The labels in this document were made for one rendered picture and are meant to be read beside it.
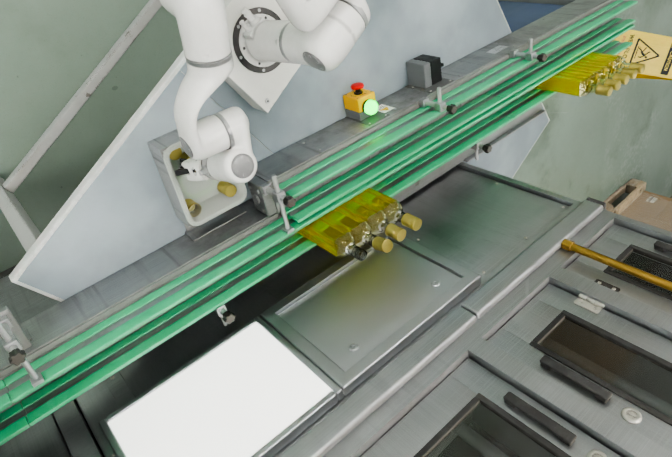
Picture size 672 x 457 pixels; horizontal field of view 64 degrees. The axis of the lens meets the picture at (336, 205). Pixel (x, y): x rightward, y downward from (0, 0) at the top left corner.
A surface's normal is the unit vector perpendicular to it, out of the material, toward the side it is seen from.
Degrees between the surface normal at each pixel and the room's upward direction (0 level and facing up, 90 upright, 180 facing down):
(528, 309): 90
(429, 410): 90
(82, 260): 0
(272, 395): 90
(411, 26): 0
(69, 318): 90
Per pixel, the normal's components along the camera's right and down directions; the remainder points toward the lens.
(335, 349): -0.17, -0.83
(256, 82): 0.63, 0.25
